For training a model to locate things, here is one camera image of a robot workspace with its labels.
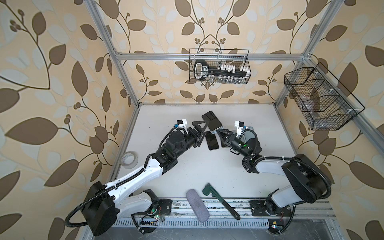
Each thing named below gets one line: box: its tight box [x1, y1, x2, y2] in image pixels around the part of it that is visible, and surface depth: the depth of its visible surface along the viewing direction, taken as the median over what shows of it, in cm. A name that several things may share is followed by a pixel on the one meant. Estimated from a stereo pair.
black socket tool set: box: [194, 60, 250, 79], surface depth 84 cm
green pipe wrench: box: [202, 182, 241, 220], surface depth 80 cm
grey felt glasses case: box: [185, 189, 210, 223], surface depth 74 cm
